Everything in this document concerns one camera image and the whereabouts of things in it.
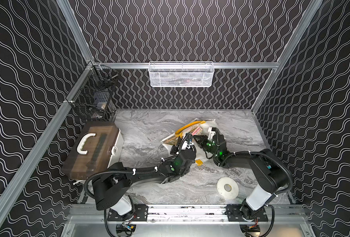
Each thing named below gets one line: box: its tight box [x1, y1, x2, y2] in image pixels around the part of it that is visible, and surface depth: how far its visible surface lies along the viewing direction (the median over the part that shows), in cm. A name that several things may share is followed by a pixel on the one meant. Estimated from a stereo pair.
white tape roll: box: [216, 176, 239, 200], surface depth 84 cm
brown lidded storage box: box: [61, 120, 125, 180], surface depth 81 cm
